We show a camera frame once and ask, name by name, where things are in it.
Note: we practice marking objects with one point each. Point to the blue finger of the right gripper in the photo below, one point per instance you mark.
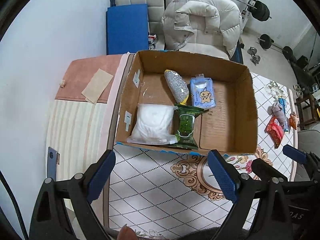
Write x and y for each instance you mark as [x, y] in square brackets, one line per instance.
[262, 169]
[295, 154]

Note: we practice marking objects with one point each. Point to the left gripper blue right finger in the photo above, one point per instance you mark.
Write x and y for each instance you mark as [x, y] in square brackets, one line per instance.
[225, 175]

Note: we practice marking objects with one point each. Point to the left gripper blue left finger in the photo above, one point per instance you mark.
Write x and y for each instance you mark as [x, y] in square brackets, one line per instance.
[98, 174]

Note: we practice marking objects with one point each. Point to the red snack pack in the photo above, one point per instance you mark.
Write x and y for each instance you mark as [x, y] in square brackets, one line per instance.
[275, 131]

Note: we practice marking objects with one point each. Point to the orange snack bag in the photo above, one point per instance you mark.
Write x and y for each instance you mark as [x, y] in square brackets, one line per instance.
[294, 120]

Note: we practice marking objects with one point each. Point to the long blue snack bag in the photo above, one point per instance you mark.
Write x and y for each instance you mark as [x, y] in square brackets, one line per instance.
[285, 112]

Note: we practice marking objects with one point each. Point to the person's left hand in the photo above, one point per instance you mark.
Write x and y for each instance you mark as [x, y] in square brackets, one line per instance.
[126, 233]

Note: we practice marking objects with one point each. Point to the dark wooden stool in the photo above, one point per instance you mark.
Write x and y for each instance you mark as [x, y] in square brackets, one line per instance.
[307, 106]

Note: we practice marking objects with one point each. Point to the blue smartphone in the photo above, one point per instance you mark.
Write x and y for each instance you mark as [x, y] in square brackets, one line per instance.
[53, 160]

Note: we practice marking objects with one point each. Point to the white cotton bag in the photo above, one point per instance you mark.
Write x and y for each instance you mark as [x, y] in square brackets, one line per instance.
[153, 125]

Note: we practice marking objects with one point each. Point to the blue star tissue pack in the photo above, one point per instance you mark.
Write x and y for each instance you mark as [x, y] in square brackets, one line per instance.
[202, 92]

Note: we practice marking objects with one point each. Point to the tan paper piece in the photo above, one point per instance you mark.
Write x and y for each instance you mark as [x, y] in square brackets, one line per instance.
[96, 86]

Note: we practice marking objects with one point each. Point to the silver mesh sponge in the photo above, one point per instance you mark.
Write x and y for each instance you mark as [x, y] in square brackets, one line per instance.
[177, 86]

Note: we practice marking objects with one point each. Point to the small crumpled paper ball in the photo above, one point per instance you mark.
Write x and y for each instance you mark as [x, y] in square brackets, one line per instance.
[63, 83]

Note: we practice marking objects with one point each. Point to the chrome dumbbell pair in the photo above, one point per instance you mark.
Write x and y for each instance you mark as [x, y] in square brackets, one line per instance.
[255, 58]

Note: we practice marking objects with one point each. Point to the small floor barbell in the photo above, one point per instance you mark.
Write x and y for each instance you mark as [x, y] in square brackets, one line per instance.
[266, 43]

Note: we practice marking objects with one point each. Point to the blue folded mat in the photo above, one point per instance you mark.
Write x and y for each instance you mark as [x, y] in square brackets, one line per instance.
[127, 29]

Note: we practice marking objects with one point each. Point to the white puffer jacket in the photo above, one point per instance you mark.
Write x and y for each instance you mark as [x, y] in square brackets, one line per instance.
[210, 27]

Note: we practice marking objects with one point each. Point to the beige sofa chair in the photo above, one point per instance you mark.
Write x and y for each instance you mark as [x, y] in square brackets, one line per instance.
[156, 10]

